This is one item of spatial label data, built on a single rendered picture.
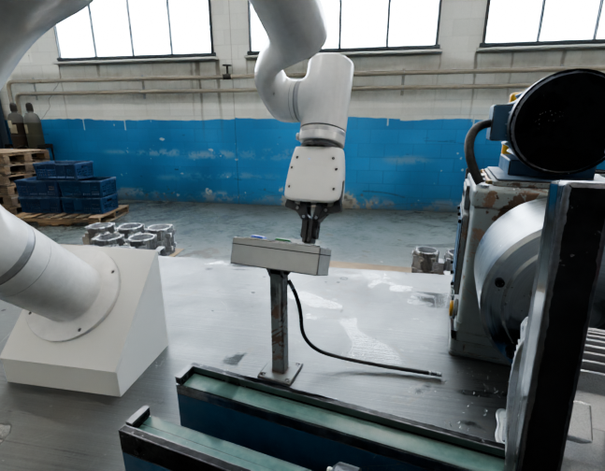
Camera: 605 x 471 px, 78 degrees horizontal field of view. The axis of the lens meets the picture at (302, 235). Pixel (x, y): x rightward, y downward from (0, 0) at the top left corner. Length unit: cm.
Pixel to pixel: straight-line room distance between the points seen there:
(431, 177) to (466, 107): 105
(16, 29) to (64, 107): 725
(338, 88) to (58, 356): 70
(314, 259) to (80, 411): 48
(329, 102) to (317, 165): 11
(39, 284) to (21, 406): 24
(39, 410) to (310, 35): 75
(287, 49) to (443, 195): 547
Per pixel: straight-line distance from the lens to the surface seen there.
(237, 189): 625
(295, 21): 56
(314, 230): 66
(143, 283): 80
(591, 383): 36
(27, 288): 73
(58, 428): 79
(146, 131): 684
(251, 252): 67
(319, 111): 67
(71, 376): 84
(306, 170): 66
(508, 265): 57
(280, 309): 70
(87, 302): 82
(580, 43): 636
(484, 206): 78
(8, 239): 68
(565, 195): 21
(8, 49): 49
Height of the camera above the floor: 127
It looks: 17 degrees down
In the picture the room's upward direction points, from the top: straight up
